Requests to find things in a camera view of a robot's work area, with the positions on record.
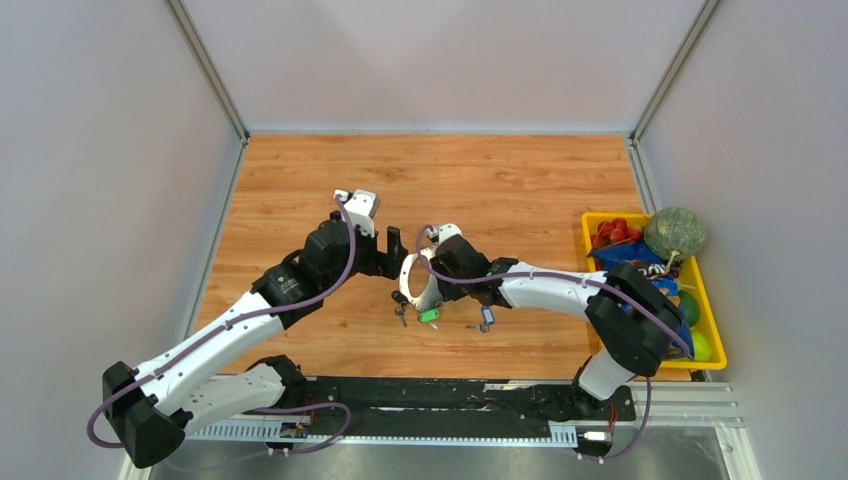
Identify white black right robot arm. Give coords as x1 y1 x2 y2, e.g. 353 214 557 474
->
416 225 692 418

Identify black key tag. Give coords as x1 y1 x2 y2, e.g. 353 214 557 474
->
390 290 409 306

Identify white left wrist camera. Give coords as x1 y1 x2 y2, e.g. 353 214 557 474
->
334 189 380 238

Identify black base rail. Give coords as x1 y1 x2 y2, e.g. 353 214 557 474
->
275 376 636 440

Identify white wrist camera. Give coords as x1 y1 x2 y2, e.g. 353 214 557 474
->
334 189 380 238
423 223 462 255

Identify red strawberries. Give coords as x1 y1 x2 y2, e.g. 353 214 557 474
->
590 217 643 249

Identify light green lime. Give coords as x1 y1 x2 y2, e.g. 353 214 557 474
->
691 330 713 362

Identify blue key tag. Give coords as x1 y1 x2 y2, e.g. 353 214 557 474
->
481 306 496 326

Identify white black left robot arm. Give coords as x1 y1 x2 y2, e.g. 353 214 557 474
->
86 211 409 468

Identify green melon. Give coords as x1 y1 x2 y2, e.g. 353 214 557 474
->
643 207 707 261

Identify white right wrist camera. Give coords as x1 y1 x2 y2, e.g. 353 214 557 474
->
423 223 462 255

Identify green key tag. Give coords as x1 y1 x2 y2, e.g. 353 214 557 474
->
418 308 441 330

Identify blue chips bag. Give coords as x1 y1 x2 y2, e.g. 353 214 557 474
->
588 238 696 359

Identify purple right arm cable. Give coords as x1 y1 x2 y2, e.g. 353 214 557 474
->
415 225 694 463

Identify yellow plastic bin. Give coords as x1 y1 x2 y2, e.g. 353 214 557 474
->
581 211 728 371

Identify silver key on blue tag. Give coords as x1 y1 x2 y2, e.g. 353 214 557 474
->
466 323 490 333

